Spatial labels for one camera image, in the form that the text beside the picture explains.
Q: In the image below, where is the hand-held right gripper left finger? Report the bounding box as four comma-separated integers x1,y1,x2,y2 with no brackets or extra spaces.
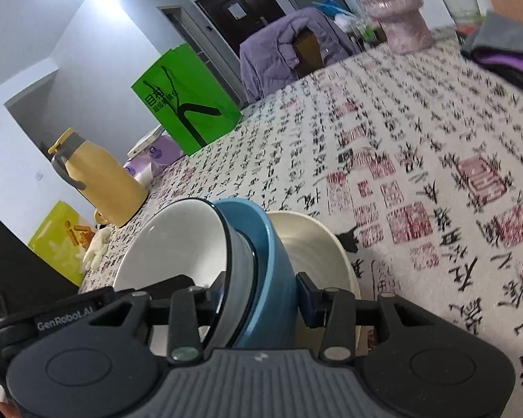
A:
87,271,229,367

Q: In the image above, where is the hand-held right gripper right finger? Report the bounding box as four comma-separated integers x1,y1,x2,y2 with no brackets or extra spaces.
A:
296,272,452,364

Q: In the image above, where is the blue bowl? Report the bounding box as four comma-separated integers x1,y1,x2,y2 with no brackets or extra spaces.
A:
213,198,303,351

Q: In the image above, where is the cream round plate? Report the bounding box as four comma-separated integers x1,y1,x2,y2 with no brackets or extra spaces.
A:
266,211,362,351

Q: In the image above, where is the white black-rimmed bowl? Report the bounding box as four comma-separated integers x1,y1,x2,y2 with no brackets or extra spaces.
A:
112,198,259,355

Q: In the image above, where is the black flat panel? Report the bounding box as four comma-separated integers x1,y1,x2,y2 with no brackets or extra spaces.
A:
0,215,80,310

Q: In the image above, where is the white rubber glove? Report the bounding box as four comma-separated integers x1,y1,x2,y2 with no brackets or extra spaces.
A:
83,226,112,271

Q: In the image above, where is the yellow-green snack bag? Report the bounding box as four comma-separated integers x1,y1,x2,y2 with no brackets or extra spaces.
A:
27,200,99,286

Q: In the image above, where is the yellow thermos jug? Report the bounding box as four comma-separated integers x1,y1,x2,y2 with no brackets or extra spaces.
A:
48,128,149,228

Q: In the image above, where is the purple tissue pack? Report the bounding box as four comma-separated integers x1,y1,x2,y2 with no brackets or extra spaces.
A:
123,135,184,184

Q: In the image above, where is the white flat box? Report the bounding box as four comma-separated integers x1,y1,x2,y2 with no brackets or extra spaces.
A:
127,124,166,157

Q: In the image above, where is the calligraphy print tablecloth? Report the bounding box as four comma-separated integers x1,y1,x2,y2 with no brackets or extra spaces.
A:
76,26,523,418

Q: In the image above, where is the green paper bag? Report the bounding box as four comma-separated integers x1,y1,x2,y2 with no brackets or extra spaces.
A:
131,44,242,156

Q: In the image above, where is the purple puffer jacket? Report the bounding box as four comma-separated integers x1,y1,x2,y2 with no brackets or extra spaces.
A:
239,7,360,103

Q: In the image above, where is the brown wooden chair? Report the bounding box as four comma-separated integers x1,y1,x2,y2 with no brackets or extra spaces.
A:
294,30,325,77

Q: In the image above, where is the metal trolley rack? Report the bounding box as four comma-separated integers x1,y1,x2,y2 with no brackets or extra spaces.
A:
349,20,386,46

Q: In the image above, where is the grey interior doorway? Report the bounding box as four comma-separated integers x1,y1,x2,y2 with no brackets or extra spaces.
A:
157,4,245,109

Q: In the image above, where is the blue plastic bag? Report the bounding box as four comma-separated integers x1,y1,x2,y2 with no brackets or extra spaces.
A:
311,0,347,18

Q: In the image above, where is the pink textured vase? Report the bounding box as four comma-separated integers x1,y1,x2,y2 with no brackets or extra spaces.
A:
348,0,434,55

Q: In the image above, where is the dark brown entrance door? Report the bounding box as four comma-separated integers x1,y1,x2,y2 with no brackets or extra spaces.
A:
195,0,286,59

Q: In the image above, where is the clear drinking glass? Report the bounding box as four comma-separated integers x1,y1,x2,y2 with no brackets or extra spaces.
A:
441,0,482,27

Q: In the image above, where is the grey and purple cloth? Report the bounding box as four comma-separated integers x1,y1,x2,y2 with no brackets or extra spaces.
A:
460,11,523,92

